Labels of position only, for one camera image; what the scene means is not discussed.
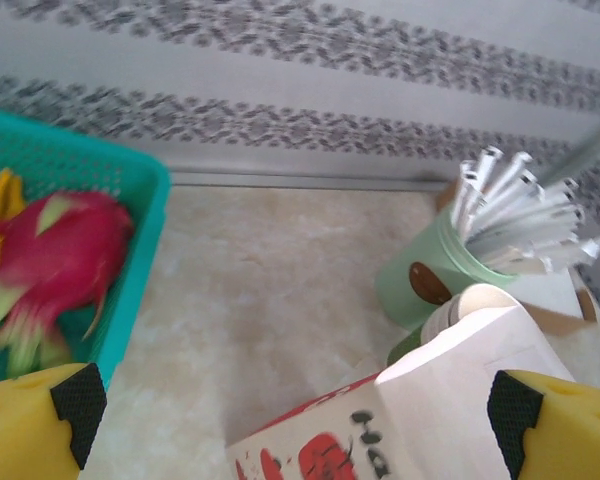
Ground pink dragon fruit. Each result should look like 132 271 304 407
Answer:
0 191 136 376

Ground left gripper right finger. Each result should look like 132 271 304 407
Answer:
486 368 600 480

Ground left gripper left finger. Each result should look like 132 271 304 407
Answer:
0 362 109 480

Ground stacked green paper cups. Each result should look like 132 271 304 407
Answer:
387 282 519 369

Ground white paper napkins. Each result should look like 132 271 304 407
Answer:
509 267 584 321

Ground teal plastic basket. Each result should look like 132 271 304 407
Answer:
0 104 174 391

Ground light green straw holder cup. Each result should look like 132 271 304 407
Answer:
374 204 519 334

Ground red white paper bag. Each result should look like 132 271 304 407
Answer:
224 304 576 480

